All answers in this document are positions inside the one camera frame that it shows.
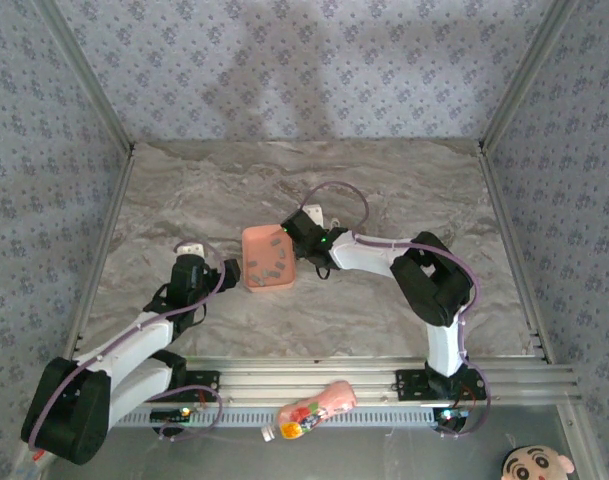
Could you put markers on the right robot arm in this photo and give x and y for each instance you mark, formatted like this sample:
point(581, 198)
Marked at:
point(434, 280)

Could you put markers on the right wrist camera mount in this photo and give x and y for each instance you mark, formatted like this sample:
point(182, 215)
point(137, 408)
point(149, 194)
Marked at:
point(315, 212)

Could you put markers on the aluminium frame post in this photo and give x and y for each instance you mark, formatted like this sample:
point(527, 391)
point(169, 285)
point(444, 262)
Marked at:
point(87, 75)
point(525, 75)

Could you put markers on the aluminium side rail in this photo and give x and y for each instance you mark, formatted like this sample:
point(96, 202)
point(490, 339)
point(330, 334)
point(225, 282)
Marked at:
point(102, 250)
point(501, 200)

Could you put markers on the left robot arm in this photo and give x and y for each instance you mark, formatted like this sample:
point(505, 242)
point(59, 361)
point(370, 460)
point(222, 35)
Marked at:
point(64, 415)

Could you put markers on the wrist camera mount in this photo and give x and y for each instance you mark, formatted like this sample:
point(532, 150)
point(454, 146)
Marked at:
point(315, 212)
point(190, 248)

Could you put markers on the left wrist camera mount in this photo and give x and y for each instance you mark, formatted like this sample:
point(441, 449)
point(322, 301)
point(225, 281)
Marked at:
point(190, 248)

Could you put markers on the pink plastic bottle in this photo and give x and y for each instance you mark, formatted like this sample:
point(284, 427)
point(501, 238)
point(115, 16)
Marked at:
point(324, 400)

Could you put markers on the small circuit board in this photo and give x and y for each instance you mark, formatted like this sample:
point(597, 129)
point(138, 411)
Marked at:
point(456, 414)
point(169, 414)

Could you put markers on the cartoon plush toy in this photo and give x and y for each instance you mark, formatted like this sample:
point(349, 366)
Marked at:
point(534, 465)

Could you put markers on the pink plastic tray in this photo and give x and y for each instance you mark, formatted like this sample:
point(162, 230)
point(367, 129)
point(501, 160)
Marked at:
point(256, 245)

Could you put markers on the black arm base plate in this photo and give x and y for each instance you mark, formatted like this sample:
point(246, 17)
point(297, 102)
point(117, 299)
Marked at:
point(409, 382)
point(209, 382)

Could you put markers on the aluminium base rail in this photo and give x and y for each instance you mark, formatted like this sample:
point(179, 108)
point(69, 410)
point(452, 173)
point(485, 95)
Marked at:
point(309, 372)

